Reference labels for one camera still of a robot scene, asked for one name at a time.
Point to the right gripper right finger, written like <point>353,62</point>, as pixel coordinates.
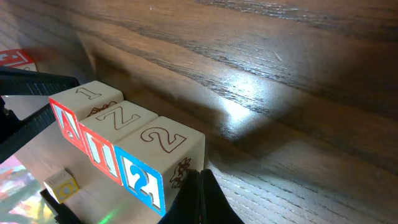
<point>215,209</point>

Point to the green edged wooden block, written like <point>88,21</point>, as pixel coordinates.
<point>16,58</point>

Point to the blue number 2 block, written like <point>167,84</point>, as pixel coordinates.
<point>155,159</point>

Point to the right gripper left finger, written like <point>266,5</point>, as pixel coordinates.
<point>185,208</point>

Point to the red letter A block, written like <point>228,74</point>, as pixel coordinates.
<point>73,105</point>

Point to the red letter I block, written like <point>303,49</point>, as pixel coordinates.
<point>101,132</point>

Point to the yellow top wooden block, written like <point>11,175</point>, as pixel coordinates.
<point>61,186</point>

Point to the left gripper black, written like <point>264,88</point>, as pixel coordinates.
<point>16,133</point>

